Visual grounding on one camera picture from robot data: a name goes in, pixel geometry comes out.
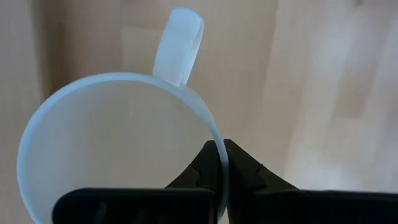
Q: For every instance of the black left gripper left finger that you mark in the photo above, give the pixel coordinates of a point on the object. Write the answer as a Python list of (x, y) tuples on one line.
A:
[(130, 207)]

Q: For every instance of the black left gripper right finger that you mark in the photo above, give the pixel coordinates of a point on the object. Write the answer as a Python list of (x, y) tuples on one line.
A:
[(295, 208)]

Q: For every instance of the white mug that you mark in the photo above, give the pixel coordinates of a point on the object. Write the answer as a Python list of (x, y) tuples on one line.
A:
[(118, 133)]

